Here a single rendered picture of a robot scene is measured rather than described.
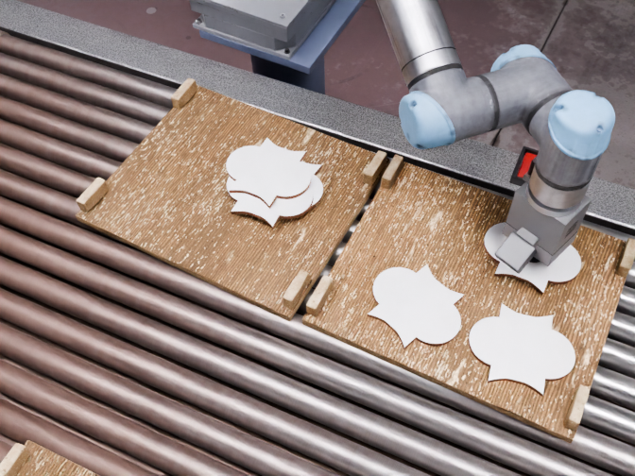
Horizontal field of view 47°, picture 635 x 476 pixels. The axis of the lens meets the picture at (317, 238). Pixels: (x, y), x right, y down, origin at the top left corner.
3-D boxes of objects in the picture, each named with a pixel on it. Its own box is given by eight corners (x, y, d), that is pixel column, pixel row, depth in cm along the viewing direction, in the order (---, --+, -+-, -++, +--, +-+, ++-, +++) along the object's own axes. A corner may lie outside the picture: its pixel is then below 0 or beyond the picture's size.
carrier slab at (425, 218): (395, 164, 128) (396, 158, 126) (633, 250, 116) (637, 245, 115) (301, 324, 110) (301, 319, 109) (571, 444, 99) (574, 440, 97)
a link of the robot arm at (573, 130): (593, 76, 91) (633, 122, 86) (571, 136, 100) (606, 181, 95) (538, 93, 89) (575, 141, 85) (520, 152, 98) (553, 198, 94)
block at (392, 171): (394, 162, 126) (395, 152, 123) (403, 166, 125) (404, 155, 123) (379, 187, 123) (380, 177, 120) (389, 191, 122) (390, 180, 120)
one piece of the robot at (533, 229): (492, 193, 97) (474, 260, 111) (549, 231, 93) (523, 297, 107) (547, 144, 102) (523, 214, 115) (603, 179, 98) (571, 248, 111)
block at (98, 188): (101, 185, 125) (96, 175, 122) (110, 190, 124) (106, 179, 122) (79, 211, 122) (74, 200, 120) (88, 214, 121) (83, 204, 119)
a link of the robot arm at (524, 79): (470, 53, 96) (510, 109, 90) (544, 33, 98) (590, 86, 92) (460, 96, 103) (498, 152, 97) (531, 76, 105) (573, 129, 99)
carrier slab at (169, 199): (195, 89, 140) (194, 83, 138) (389, 164, 128) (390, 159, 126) (77, 221, 123) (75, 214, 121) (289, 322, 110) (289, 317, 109)
